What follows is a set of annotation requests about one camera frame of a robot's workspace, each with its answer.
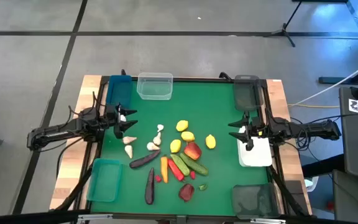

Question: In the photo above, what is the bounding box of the yellow hanging cable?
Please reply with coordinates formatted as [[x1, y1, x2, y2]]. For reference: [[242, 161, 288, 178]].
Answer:
[[287, 103, 341, 109]]

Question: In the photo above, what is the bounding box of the black tripod stand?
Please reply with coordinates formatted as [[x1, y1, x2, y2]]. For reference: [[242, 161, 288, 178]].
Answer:
[[262, 0, 304, 48]]

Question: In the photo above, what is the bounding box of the red and green bell pepper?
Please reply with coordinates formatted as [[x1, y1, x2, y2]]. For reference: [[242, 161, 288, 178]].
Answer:
[[170, 153, 191, 177]]

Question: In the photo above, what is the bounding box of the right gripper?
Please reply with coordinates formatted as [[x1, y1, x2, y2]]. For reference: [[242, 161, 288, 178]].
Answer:
[[227, 112, 269, 152]]

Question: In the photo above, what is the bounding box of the dark purple eggplant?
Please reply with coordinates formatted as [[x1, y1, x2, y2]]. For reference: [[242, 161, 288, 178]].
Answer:
[[129, 149, 162, 169], [144, 167, 155, 205]]

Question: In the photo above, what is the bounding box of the dark red fruit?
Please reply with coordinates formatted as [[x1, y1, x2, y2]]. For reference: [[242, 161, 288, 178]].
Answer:
[[178, 183, 195, 202]]

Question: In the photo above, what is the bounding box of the long orange pepper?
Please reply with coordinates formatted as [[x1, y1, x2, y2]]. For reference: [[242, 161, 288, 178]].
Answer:
[[160, 155, 169, 184]]

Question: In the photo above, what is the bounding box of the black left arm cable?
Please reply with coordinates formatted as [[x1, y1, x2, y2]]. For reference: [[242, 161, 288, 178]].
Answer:
[[55, 91, 105, 180]]

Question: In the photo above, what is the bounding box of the silver aluminium bracket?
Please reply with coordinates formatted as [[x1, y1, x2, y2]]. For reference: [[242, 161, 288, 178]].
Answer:
[[76, 213, 114, 223], [249, 218, 287, 224]]

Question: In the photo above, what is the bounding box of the grey translucent plastic bin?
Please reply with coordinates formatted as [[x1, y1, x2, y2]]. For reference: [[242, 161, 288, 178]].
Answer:
[[233, 75, 264, 112], [231, 182, 281, 220]]

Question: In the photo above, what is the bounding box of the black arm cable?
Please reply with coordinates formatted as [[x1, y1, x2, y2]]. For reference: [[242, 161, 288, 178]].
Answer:
[[55, 91, 105, 180], [290, 116, 358, 153]]

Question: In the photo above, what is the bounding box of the white plastic bin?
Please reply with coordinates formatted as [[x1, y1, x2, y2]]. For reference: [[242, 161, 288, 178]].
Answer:
[[237, 126, 273, 168]]

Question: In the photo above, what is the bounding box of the long red pepper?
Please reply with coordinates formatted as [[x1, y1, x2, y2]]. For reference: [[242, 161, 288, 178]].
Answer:
[[167, 157, 185, 182]]

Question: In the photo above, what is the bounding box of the green table mat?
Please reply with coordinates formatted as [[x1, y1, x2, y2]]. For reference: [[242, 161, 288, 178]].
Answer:
[[90, 79, 272, 217]]

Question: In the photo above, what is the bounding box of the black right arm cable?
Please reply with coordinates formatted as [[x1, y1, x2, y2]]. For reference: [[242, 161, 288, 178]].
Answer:
[[290, 116, 358, 153]]

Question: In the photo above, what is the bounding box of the dark green cucumber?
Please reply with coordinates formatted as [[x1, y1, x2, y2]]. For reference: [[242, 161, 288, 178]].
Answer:
[[179, 152, 209, 177]]

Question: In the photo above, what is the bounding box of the yellow lemon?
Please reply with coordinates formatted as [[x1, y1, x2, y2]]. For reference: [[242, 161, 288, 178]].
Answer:
[[169, 139, 182, 154], [175, 119, 190, 133], [204, 134, 217, 150], [180, 131, 196, 142]]

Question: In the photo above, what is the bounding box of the black stand base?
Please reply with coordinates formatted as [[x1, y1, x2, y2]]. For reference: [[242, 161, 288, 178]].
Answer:
[[318, 54, 358, 85]]

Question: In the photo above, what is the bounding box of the teal plastic bin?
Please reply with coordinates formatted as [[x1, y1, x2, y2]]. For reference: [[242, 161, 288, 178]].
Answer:
[[86, 157, 123, 203]]

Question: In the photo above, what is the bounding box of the white hanging cable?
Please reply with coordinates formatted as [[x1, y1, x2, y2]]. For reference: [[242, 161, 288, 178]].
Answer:
[[288, 55, 358, 107]]

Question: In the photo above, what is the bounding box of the clear plastic bin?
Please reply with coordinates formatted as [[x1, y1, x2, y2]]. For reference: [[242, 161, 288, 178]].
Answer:
[[136, 72, 174, 101]]

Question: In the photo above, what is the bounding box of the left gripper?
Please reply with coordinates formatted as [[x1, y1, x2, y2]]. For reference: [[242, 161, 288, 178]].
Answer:
[[104, 104, 139, 140]]

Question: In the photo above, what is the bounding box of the blue plastic bin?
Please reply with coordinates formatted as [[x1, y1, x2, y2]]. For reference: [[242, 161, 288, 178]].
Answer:
[[106, 75, 133, 108]]

